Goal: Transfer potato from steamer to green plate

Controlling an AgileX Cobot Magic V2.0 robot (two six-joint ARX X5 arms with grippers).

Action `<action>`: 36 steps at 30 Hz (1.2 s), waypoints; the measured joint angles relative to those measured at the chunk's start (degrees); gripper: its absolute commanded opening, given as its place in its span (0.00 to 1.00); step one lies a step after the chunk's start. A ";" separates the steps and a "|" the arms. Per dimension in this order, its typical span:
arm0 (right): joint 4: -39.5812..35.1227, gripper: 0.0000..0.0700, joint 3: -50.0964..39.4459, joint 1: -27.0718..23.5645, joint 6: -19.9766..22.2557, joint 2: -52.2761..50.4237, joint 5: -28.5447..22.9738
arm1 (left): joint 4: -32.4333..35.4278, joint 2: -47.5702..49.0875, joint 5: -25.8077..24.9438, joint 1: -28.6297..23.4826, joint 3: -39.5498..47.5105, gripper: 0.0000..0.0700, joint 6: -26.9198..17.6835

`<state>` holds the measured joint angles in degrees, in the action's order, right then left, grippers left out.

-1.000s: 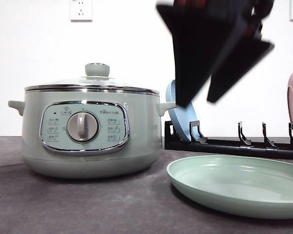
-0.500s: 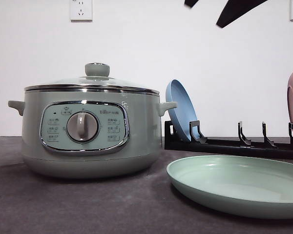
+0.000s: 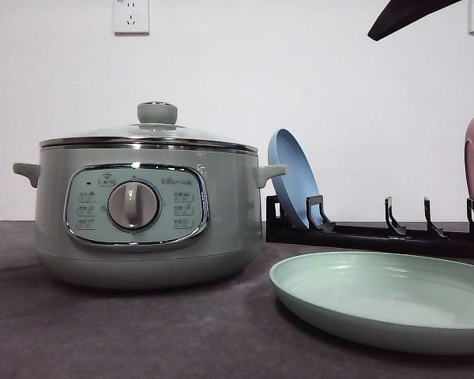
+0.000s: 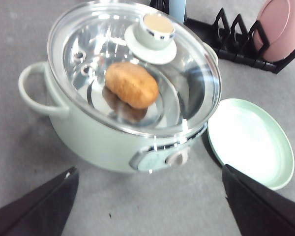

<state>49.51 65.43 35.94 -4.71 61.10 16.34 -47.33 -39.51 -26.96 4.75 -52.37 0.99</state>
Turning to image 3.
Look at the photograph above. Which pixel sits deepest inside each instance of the blue plate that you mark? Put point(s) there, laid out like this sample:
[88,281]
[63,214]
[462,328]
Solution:
[294,186]

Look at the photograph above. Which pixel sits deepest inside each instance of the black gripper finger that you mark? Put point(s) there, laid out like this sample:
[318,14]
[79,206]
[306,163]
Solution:
[399,13]

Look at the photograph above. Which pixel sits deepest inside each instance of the green electric steamer pot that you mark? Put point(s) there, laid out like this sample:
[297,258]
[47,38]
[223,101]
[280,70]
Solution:
[147,211]

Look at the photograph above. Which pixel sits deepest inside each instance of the black dish rack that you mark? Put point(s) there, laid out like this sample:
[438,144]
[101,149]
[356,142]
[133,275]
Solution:
[281,229]

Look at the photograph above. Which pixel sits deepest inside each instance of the glass steamer lid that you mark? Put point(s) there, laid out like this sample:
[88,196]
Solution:
[156,129]

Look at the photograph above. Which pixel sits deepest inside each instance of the white wall socket left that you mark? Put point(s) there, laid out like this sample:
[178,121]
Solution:
[131,17]

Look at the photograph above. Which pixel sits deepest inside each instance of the green plate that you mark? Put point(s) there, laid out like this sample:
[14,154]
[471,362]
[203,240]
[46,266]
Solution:
[413,301]

